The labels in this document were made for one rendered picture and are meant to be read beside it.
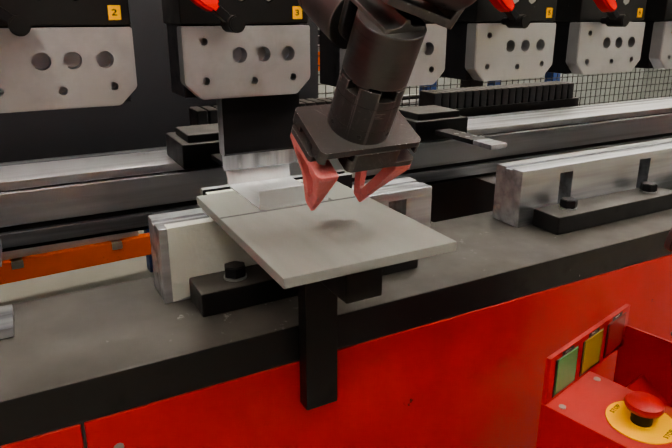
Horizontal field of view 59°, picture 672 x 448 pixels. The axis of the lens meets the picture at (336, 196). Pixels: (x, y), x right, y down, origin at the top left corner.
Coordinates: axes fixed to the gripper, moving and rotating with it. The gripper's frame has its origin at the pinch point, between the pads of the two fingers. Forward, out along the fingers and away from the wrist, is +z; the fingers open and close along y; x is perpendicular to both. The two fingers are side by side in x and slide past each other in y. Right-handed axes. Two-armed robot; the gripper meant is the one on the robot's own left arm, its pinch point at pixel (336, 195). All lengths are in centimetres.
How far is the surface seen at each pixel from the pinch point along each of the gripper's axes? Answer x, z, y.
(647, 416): 27.9, 11.2, -27.0
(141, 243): -125, 152, -9
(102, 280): -149, 203, 4
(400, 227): 4.4, 1.5, -5.8
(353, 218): 0.3, 3.7, -2.9
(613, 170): -9, 16, -63
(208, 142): -31.2, 19.0, 2.2
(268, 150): -16.4, 8.2, -0.2
